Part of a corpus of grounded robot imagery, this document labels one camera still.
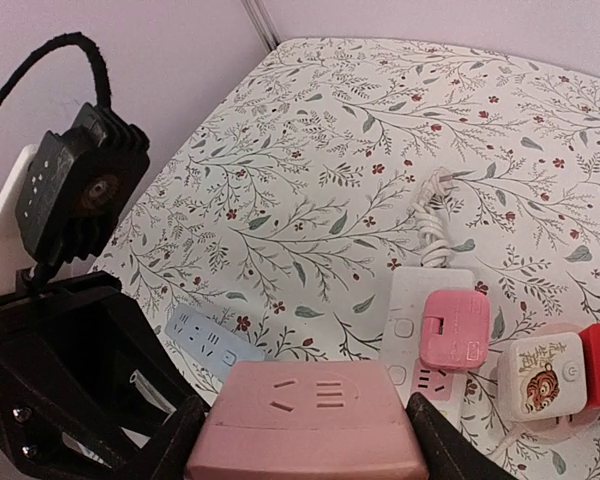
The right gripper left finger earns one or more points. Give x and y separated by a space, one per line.
165 455

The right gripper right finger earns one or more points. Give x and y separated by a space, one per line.
447 453

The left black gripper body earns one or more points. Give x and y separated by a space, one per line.
84 381

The pink cube socket adapter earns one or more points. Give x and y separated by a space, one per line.
302 420

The grey-blue power strip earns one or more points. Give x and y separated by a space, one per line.
213 347

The pink plug adapter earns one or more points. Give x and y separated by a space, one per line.
455 330

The pink round socket base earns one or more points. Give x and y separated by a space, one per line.
557 427

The white cartoon cube adapter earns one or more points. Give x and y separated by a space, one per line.
542 377

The left aluminium frame post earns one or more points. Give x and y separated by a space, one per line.
262 23

